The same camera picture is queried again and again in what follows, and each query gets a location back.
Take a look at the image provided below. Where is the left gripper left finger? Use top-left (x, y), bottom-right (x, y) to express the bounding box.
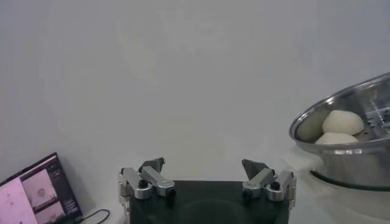
top-left (118, 156), bottom-right (177, 211)

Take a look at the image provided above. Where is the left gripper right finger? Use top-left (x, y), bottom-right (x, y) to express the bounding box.
top-left (241, 158), bottom-right (297, 203)

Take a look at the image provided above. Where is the white steamed baozi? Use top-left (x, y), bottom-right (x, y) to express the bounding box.
top-left (314, 131), bottom-right (360, 145)
top-left (322, 110), bottom-right (365, 136)

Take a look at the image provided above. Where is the perforated steel steamer basket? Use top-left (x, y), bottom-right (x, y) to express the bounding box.
top-left (288, 72), bottom-right (390, 189)

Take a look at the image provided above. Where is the black cable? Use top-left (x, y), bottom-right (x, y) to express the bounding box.
top-left (77, 208), bottom-right (111, 224)

